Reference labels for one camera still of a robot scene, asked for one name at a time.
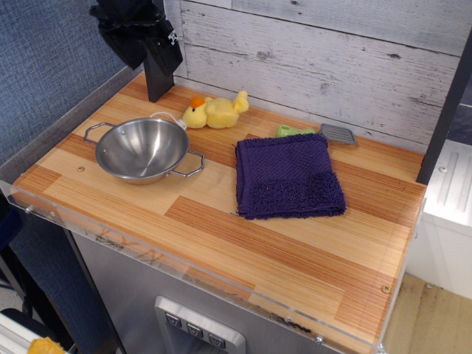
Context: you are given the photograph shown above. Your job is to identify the purple folded towel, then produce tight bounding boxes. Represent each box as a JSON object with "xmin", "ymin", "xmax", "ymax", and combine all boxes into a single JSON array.
[{"xmin": 235, "ymin": 133, "xmax": 347, "ymax": 220}]

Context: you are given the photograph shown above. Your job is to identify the stainless steel cabinet front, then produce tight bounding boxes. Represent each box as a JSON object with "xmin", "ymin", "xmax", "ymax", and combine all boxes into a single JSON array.
[{"xmin": 72, "ymin": 233, "xmax": 334, "ymax": 353}]

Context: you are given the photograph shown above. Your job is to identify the clear acrylic front guard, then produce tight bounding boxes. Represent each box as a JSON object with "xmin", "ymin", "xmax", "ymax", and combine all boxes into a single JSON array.
[{"xmin": 2, "ymin": 176, "xmax": 426, "ymax": 353}]

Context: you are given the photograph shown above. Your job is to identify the yellow plush duck toy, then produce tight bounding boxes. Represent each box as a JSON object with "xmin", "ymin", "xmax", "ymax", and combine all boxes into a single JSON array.
[{"xmin": 182, "ymin": 91, "xmax": 249, "ymax": 129}]

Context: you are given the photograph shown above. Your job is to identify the green handled grey spatula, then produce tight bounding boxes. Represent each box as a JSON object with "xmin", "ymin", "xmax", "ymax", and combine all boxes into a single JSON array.
[{"xmin": 275, "ymin": 124, "xmax": 356, "ymax": 145}]

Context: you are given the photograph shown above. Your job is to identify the white side appliance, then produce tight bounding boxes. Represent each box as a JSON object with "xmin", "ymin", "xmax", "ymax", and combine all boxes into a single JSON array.
[{"xmin": 406, "ymin": 140, "xmax": 471, "ymax": 299}]

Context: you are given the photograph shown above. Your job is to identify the black vertical post left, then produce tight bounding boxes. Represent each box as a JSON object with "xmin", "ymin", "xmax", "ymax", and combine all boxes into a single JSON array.
[{"xmin": 142, "ymin": 1, "xmax": 174, "ymax": 102}]

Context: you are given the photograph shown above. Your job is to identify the black vertical post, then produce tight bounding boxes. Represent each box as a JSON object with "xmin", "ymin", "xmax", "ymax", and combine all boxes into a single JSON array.
[
  {"xmin": 142, "ymin": 1, "xmax": 174, "ymax": 102},
  {"xmin": 416, "ymin": 33, "xmax": 471, "ymax": 185}
]

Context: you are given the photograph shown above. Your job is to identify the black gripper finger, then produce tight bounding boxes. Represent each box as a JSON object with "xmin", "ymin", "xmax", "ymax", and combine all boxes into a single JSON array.
[
  {"xmin": 145, "ymin": 20, "xmax": 183, "ymax": 76},
  {"xmin": 99, "ymin": 25, "xmax": 147, "ymax": 69}
]

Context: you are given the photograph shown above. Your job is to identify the black vertical post right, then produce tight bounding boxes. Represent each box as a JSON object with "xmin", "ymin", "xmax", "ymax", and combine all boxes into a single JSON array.
[{"xmin": 416, "ymin": 33, "xmax": 471, "ymax": 185}]

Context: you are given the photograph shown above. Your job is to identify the yellow tape piece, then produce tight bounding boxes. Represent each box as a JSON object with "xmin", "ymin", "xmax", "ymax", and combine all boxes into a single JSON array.
[{"xmin": 27, "ymin": 337, "xmax": 66, "ymax": 354}]

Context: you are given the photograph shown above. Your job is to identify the stainless steel two-handled pot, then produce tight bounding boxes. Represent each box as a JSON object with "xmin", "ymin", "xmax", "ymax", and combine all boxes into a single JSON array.
[{"xmin": 83, "ymin": 117, "xmax": 205, "ymax": 184}]

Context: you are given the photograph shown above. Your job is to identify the silver button control panel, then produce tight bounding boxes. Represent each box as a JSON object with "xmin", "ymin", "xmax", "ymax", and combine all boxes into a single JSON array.
[{"xmin": 154, "ymin": 296, "xmax": 246, "ymax": 353}]

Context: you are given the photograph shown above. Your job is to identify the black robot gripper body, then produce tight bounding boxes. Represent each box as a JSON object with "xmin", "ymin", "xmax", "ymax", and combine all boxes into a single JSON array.
[{"xmin": 89, "ymin": 1, "xmax": 173, "ymax": 40}]

